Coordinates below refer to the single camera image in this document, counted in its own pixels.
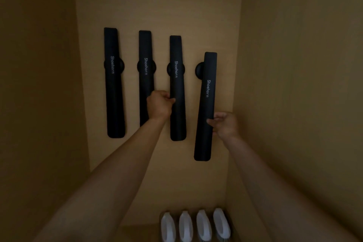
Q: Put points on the person's right hand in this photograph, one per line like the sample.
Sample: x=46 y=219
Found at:
x=227 y=125

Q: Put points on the person's left hand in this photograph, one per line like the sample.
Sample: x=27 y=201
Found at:
x=158 y=105

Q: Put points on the long black shoe spoon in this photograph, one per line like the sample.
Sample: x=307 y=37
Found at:
x=145 y=46
x=204 y=142
x=114 y=108
x=177 y=125

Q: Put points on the person's right forearm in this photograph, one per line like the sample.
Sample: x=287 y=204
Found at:
x=283 y=193

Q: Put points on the person's left forearm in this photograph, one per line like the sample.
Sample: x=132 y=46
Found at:
x=107 y=188

